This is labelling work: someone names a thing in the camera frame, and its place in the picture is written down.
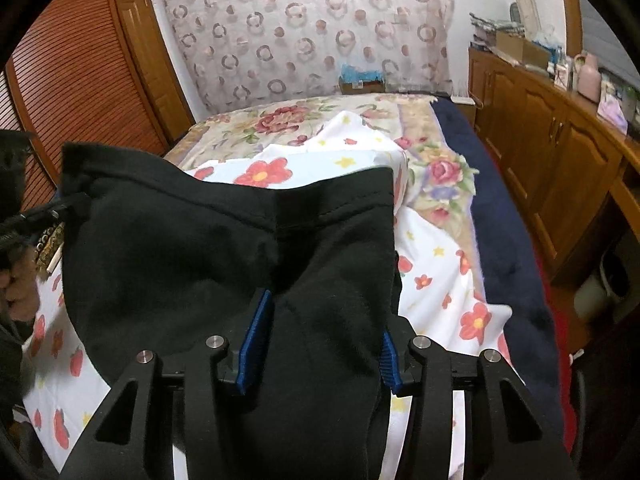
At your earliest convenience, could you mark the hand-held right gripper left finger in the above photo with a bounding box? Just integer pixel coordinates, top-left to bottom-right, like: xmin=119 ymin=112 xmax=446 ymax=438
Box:
xmin=60 ymin=287 xmax=275 ymax=480

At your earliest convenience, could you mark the grey window blind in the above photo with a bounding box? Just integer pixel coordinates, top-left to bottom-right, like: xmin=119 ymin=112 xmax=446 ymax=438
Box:
xmin=575 ymin=0 xmax=640 ymax=91

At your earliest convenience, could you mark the purple tissue pack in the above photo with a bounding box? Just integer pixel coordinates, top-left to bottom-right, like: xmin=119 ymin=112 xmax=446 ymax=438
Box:
xmin=597 ymin=95 xmax=628 ymax=133

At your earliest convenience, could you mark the rose floral blanket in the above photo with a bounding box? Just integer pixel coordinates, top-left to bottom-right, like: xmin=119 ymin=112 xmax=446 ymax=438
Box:
xmin=165 ymin=92 xmax=481 ymax=281

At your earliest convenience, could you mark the open cardboard box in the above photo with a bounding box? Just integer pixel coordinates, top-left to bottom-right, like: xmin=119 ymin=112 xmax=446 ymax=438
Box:
xmin=495 ymin=30 xmax=550 ymax=71

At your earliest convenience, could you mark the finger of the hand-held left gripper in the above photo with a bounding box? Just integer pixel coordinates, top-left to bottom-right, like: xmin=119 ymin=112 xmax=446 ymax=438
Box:
xmin=0 ymin=197 xmax=91 ymax=249

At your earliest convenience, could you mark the long wooden cabinet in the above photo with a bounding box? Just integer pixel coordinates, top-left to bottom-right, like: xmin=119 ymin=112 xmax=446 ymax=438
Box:
xmin=467 ymin=47 xmax=640 ymax=281

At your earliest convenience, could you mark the white round appliance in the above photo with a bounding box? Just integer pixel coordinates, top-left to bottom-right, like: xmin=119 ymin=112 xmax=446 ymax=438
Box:
xmin=572 ymin=250 xmax=631 ymax=321

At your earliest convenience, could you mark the sheer circle-patterned curtain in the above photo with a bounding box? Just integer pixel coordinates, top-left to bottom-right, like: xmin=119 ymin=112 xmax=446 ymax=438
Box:
xmin=152 ymin=0 xmax=456 ymax=113

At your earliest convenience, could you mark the navy blue blanket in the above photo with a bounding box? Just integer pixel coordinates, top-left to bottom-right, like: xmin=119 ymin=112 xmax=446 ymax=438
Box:
xmin=432 ymin=99 xmax=563 ymax=451

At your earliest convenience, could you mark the white red-flower bed sheet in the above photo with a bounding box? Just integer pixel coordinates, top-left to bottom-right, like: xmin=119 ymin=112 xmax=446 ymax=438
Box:
xmin=22 ymin=110 xmax=513 ymax=480

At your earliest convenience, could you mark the brown slatted wooden wardrobe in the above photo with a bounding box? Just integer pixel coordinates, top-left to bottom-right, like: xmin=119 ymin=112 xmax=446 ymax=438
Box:
xmin=0 ymin=0 xmax=196 ymax=211

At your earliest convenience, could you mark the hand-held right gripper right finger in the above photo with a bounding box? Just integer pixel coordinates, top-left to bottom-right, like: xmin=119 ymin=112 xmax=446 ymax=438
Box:
xmin=382 ymin=317 xmax=581 ymax=480

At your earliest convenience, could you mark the stack of folded cloths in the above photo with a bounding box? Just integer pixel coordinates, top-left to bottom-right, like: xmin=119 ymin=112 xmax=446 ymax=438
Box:
xmin=470 ymin=12 xmax=523 ymax=51

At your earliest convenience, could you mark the green bottle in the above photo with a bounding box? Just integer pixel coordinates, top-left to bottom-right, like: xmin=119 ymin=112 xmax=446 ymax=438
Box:
xmin=622 ymin=87 xmax=640 ymax=126

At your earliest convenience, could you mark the person's left hand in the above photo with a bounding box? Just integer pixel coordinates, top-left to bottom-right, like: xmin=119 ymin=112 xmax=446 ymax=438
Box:
xmin=0 ymin=255 xmax=41 ymax=321

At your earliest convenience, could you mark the black printed t-shirt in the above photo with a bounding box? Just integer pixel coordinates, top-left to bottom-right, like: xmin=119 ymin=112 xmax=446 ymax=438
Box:
xmin=60 ymin=142 xmax=403 ymax=480

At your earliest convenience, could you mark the dark patterned pillow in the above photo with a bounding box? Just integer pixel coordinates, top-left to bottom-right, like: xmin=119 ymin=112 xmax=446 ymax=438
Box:
xmin=32 ymin=220 xmax=66 ymax=273

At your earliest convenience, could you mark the pink thermos jug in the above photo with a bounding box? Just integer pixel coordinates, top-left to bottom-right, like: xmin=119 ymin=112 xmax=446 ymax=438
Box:
xmin=572 ymin=51 xmax=600 ymax=102

